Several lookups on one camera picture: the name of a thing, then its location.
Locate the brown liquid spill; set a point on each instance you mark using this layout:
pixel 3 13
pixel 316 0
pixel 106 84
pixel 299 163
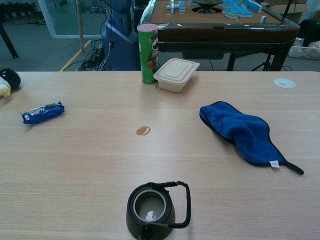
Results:
pixel 143 130

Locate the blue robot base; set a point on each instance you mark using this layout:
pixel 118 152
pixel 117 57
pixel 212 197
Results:
pixel 122 37

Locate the black table leg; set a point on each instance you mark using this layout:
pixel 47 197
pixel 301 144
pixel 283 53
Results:
pixel 10 42

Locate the white plastic basket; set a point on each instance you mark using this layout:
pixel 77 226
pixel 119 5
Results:
pixel 303 52

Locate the dark wooden mahjong table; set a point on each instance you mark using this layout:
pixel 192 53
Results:
pixel 225 33

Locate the white table grommet cap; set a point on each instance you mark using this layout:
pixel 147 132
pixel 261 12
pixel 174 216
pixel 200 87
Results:
pixel 285 83

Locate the blue white mahjong tile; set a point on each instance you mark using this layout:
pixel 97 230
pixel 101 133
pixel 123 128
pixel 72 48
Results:
pixel 263 19

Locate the green Pringles can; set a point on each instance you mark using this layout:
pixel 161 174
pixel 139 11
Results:
pixel 146 55

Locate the blue Oreo cookie pack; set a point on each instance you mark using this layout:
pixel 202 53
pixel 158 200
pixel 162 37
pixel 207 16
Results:
pixel 42 113

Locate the black tripod stand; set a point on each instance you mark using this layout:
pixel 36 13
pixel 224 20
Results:
pixel 265 63

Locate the brown cardboard box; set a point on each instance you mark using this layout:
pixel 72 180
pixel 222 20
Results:
pixel 297 6

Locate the beige lidded takeout container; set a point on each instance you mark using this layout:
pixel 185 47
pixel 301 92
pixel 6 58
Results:
pixel 175 75

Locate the wooden pole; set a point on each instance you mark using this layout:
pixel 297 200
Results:
pixel 80 25

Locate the blue mahjong tile pile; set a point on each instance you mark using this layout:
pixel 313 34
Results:
pixel 237 8

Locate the black-headed plush doll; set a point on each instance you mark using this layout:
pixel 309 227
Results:
pixel 11 78

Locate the blue cloth with black trim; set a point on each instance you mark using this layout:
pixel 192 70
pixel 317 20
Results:
pixel 237 125

